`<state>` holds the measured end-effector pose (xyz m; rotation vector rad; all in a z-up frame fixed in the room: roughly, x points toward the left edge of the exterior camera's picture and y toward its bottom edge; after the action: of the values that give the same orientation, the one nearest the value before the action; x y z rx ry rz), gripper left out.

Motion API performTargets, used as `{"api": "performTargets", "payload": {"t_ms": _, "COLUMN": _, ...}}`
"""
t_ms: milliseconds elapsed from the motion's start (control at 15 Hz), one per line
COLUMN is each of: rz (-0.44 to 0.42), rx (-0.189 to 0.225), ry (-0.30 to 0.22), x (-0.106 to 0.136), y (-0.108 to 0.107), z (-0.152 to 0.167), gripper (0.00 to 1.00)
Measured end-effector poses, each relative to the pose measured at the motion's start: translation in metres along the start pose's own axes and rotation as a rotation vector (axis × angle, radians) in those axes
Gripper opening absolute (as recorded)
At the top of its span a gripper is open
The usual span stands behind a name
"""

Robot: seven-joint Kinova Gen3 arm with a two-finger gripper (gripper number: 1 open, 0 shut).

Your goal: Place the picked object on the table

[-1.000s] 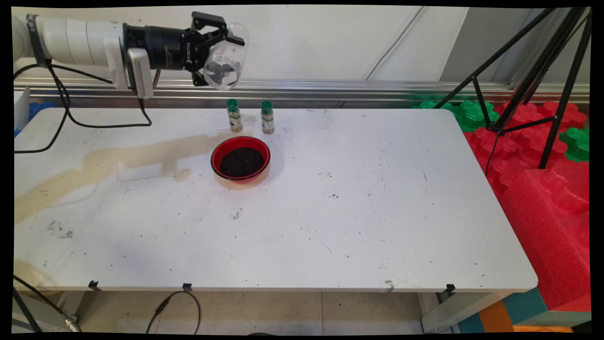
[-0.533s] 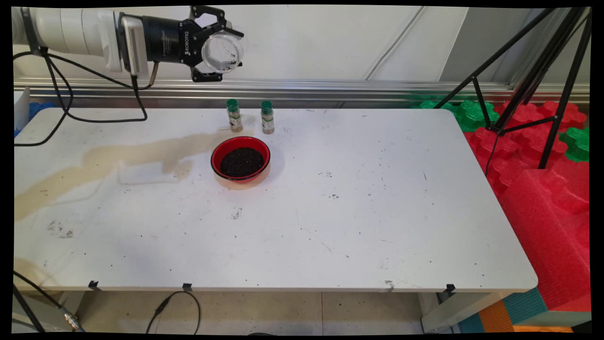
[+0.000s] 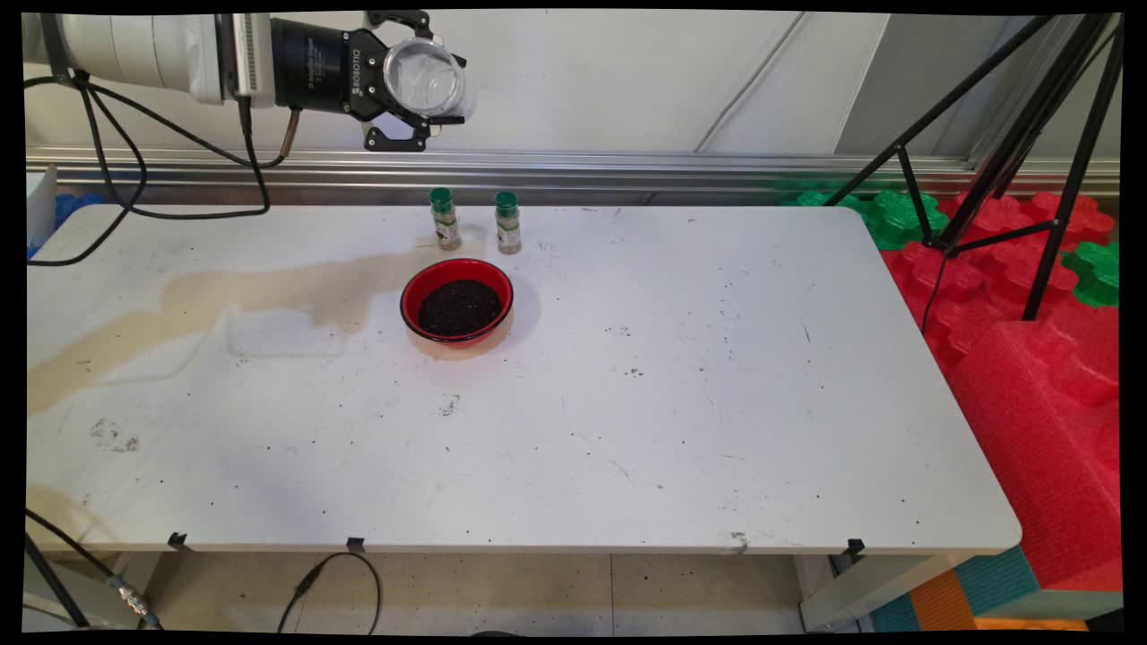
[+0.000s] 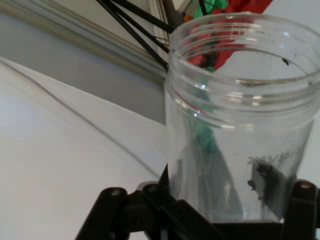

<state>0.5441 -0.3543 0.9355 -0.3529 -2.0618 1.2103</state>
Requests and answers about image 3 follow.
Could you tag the red bowl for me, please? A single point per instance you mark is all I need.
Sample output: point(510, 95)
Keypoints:
point(439, 273)

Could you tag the white box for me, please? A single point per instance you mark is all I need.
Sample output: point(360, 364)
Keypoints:
point(42, 206)

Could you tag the aluminium wall rail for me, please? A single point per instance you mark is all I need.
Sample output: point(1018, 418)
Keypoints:
point(627, 166)

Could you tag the black seeds pile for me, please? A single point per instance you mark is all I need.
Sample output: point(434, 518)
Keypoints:
point(459, 309)

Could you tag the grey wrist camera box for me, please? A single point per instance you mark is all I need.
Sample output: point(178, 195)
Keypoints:
point(255, 58)

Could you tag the blue foam piece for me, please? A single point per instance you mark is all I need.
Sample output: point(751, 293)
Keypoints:
point(79, 208)

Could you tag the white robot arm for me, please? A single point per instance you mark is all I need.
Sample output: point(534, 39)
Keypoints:
point(134, 49)

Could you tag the orange foam mat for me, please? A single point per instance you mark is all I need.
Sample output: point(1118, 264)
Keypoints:
point(941, 602)

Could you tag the black stand leg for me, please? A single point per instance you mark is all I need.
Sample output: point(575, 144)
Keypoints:
point(54, 582)

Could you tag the clear plastic jar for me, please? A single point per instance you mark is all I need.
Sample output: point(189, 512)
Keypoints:
point(426, 81)

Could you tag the green-capped spice bottle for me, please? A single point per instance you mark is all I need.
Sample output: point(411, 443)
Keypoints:
point(445, 224)
point(508, 228)

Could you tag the green foam puzzle piece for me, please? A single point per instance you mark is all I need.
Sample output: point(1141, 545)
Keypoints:
point(1095, 273)
point(896, 219)

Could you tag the black tripod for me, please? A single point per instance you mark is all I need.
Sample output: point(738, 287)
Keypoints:
point(1075, 179)

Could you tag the red foam puzzle mat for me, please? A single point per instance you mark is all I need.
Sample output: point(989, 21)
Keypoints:
point(981, 269)

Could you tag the teal foam mat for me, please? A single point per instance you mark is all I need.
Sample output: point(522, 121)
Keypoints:
point(995, 580)

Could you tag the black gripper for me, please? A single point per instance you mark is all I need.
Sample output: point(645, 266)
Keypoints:
point(314, 67)

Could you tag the white table leg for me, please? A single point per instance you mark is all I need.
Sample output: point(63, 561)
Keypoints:
point(860, 596)
point(116, 573)

